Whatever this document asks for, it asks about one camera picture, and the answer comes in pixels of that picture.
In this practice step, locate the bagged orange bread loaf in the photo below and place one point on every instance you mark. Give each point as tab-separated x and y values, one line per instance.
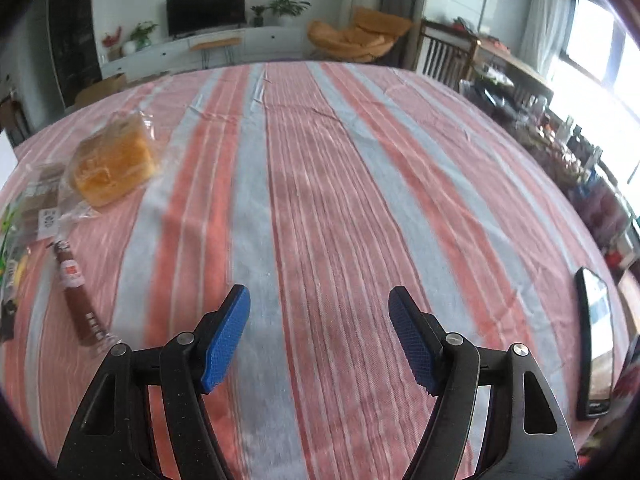
118	159

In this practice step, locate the orange lounge chair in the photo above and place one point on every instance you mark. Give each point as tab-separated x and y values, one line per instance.
370	35

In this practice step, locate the black smartphone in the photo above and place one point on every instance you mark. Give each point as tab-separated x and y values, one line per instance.
597	351

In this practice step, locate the bagged brown hawthorn strips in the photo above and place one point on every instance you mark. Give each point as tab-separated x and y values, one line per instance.
45	206

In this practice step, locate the black television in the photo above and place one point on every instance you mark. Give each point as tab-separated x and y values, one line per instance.
187	16

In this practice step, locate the red striped tablecloth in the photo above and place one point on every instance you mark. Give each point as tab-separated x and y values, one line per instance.
320	187

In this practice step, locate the black cabinet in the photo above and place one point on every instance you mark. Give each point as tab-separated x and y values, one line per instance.
73	47

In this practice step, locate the small wooden side table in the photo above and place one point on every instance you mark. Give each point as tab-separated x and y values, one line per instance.
226	45

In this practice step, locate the white tv cabinet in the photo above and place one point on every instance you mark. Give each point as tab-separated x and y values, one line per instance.
259	44

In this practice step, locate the white vase with plant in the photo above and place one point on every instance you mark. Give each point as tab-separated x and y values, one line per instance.
140	38

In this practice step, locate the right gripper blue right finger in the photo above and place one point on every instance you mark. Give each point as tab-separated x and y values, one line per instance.
417	338

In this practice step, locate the cardboard box on floor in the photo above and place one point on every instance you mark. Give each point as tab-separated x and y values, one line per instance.
100	90

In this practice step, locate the dark wooden chair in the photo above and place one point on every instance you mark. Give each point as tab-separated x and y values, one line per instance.
445	53

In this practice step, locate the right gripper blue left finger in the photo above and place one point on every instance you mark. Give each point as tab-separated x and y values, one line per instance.
221	332

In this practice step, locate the green potted plant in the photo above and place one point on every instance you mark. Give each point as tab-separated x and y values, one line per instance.
286	10

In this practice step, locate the brown snickers bar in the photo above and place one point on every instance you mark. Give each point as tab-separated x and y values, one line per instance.
89	329

